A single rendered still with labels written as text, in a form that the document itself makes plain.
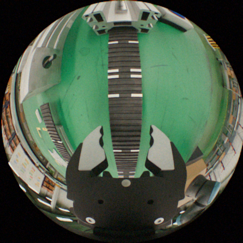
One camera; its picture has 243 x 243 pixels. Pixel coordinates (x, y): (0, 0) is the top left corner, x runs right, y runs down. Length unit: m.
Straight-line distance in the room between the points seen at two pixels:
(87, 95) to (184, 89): 0.20
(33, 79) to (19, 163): 2.94
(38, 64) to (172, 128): 0.31
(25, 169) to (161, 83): 3.21
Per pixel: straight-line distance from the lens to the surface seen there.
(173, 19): 0.25
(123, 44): 0.15
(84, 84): 0.16
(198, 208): 0.47
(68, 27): 0.29
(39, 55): 0.18
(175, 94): 0.17
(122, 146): 0.15
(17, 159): 3.00
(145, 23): 0.16
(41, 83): 0.17
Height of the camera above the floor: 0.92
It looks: 62 degrees down
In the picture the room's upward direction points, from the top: 176 degrees counter-clockwise
